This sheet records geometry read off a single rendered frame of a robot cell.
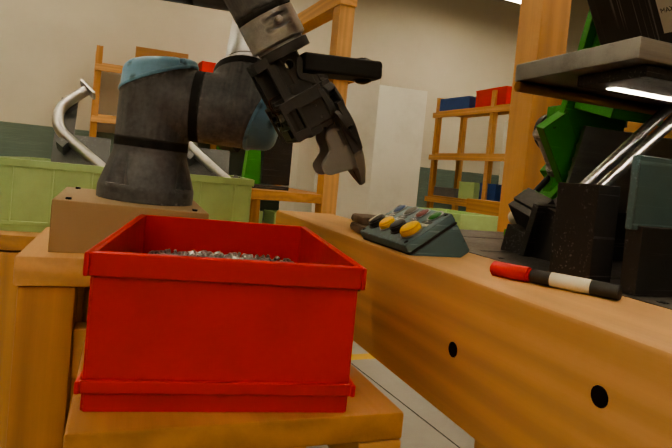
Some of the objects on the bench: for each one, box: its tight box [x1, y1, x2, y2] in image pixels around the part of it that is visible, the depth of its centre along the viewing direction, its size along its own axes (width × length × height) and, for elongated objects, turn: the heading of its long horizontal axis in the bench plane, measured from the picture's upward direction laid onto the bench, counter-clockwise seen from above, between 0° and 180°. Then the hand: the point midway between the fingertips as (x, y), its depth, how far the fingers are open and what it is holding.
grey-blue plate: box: [620, 155, 672, 297], centre depth 59 cm, size 10×2×14 cm
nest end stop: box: [508, 201, 531, 229], centre depth 87 cm, size 4×7×6 cm
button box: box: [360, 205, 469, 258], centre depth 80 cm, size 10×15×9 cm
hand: (362, 173), depth 79 cm, fingers closed
